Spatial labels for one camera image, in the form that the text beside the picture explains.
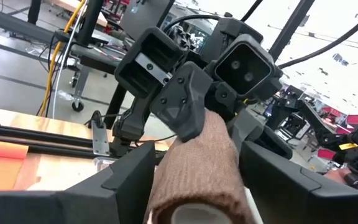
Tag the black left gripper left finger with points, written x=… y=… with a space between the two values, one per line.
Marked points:
x=73 y=208

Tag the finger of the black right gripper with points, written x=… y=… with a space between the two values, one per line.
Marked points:
x=182 y=99
x=250 y=127

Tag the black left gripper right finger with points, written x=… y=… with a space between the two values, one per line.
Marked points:
x=306 y=205

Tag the beige elastic bandage roll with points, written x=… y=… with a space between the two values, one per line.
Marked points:
x=197 y=168

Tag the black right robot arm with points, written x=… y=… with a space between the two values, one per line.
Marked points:
x=132 y=121

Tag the small black robot arm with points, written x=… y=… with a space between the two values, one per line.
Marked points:
x=309 y=115

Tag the grey monitor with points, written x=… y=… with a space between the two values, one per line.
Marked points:
x=145 y=15

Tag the wooden workbench with casters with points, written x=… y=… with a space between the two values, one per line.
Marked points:
x=92 y=54

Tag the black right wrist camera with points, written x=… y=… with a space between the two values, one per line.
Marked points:
x=244 y=70

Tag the silver metal bracket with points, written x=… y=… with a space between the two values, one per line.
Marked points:
x=100 y=141

